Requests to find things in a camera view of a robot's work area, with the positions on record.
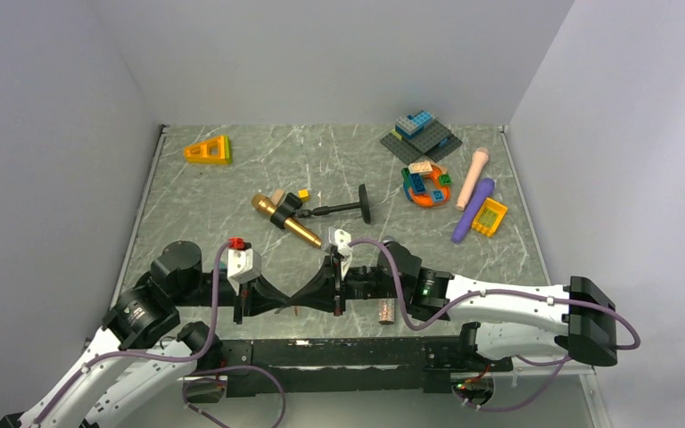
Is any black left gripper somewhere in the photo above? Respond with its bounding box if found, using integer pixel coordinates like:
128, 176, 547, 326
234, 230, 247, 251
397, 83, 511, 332
176, 272, 290, 324

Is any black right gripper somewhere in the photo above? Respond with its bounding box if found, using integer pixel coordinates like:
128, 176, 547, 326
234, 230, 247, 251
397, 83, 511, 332
290, 256, 407, 317

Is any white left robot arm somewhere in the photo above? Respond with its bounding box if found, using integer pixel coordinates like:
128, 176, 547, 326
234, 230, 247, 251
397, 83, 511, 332
0, 238, 290, 427

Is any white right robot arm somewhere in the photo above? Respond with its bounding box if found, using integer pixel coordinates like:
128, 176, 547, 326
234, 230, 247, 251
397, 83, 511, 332
289, 242, 619, 371

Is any black microphone stand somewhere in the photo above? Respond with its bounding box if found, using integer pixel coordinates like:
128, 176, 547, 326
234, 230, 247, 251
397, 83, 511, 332
269, 184, 372, 228

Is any gold microphone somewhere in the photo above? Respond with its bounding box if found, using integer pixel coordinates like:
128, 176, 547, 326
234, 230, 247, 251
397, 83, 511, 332
252, 193, 322, 248

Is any yellow small cube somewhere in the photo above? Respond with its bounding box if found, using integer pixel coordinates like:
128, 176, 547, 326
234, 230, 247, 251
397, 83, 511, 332
298, 189, 310, 202

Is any beige small wooden block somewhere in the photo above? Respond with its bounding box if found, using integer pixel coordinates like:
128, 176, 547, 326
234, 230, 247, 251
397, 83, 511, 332
270, 189, 285, 205

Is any orange green triangular brick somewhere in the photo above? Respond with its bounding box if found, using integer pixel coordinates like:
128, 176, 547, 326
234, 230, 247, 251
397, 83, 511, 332
183, 135, 233, 165

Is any grey baseplate brick stack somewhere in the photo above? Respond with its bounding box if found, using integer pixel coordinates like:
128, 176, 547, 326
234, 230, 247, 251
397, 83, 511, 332
380, 111, 463, 164

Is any yellow orange window brick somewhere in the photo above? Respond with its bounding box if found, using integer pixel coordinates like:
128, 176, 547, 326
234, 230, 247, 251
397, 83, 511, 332
472, 198, 508, 237

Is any purple toy microphone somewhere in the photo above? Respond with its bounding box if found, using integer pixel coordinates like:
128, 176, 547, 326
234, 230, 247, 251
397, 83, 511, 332
450, 177, 495, 244

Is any pink toy microphone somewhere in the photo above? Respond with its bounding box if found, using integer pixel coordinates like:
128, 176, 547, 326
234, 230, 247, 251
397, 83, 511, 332
456, 147, 490, 211

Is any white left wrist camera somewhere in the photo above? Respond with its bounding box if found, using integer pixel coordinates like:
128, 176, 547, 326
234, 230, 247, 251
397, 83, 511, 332
227, 237, 262, 294

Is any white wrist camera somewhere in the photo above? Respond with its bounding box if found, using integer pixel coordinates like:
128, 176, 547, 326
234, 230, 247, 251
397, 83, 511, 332
322, 226, 353, 268
227, 237, 262, 294

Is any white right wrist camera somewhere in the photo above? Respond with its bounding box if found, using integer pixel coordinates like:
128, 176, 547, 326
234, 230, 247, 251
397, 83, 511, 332
322, 226, 353, 268

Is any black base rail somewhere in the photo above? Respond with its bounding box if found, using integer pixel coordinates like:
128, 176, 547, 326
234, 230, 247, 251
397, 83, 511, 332
196, 328, 514, 398

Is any orange ring brick assembly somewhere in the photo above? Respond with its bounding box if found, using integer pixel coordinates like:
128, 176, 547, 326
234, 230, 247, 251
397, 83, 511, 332
400, 161, 452, 209

